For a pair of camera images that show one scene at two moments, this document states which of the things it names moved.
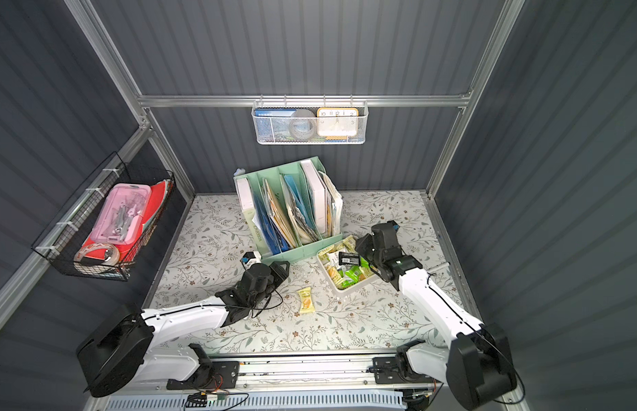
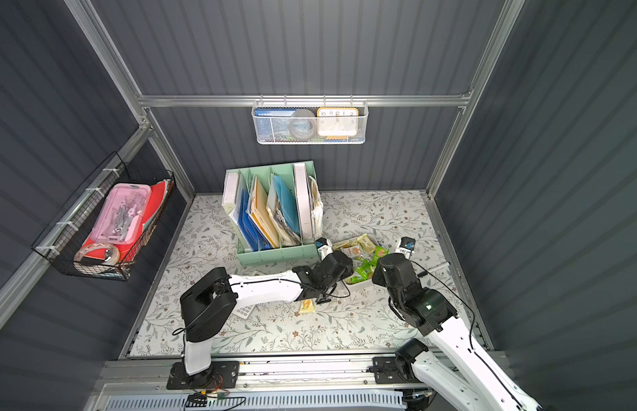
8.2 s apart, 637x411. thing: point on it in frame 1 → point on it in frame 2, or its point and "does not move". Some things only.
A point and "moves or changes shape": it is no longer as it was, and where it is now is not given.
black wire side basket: x=102 y=229 does not move
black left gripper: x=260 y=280 → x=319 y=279
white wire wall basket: x=310 y=122 does not move
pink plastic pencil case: x=120 y=218 does not move
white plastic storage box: x=344 y=266 does not move
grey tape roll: x=302 y=124 does not move
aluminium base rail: x=310 y=375 does not move
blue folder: x=276 y=241 → x=253 y=238
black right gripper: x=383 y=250 → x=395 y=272
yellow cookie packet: x=306 y=304 does not move
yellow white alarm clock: x=334 y=122 does not move
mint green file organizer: x=289 y=207 moves or changes shape
